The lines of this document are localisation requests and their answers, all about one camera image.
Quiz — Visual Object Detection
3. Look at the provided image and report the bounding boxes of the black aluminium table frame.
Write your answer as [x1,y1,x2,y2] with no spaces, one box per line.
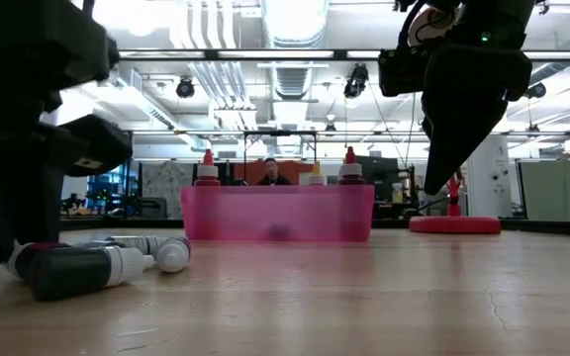
[59,216,570,238]

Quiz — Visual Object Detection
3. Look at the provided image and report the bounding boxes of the black monitor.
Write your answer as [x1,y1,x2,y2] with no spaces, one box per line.
[356,154,400,203]

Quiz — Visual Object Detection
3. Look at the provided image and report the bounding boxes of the large red-orange tip coloring bottle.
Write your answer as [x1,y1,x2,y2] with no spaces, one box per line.
[193,147,222,188]

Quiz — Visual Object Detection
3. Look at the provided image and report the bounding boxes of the red desk lamp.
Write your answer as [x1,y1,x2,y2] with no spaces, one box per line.
[407,3,503,236]

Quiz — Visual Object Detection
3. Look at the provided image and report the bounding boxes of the orange board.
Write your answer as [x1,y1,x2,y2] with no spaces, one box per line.
[233,161,316,188]

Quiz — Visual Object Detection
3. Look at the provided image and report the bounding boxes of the pink translucent plastic bin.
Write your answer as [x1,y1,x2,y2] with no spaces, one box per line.
[180,184,376,243]

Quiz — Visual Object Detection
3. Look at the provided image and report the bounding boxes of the large dark red coloring bottle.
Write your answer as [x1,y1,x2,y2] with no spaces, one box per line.
[337,145,365,187]

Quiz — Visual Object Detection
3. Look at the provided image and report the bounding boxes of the small dark dropper bottle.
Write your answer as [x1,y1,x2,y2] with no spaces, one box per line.
[28,245,156,303]
[154,236,192,275]
[109,234,167,258]
[6,240,74,282]

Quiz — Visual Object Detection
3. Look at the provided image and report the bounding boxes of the black ceiling spotlight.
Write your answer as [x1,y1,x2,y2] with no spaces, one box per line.
[525,81,548,100]
[175,76,197,100]

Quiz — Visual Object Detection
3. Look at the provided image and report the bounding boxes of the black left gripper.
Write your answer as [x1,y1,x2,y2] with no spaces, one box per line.
[0,91,68,269]

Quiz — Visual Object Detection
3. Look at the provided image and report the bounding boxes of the black overhead camera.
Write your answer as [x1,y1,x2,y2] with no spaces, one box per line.
[342,62,370,100]

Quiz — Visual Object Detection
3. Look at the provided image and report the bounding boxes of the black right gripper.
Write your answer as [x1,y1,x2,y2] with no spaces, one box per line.
[421,46,533,196]

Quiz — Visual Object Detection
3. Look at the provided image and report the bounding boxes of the black overhead crossbar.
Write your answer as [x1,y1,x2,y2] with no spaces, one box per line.
[116,48,570,62]

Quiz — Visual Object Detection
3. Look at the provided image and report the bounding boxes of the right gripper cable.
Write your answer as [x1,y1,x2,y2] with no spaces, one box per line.
[394,0,432,50]

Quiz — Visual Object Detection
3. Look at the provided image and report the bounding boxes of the large orange coloring bottle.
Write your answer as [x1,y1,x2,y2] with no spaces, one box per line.
[307,161,327,187]

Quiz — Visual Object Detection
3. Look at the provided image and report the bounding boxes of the green partition panel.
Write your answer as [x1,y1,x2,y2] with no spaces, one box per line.
[517,159,570,223]

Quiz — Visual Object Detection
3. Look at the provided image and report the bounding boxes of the person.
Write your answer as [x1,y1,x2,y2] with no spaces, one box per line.
[256,156,292,187]

